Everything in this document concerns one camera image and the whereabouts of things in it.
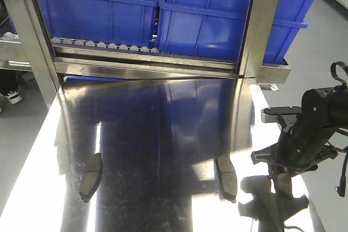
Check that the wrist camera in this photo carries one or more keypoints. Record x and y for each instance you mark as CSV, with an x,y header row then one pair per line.
x,y
287,113

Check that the large blue plastic bin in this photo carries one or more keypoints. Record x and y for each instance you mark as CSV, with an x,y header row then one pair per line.
x,y
214,28

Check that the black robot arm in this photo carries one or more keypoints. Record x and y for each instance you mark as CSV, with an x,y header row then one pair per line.
x,y
321,107

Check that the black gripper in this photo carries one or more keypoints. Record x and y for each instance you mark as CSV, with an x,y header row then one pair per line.
x,y
300,149

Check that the blue bin at left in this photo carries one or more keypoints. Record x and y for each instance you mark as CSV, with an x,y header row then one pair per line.
x,y
129,22

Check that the stainless steel rack frame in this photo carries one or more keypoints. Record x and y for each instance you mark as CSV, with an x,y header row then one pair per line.
x,y
48,60

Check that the grey brake pad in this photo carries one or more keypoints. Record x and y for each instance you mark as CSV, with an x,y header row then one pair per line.
x,y
91,177
227,178

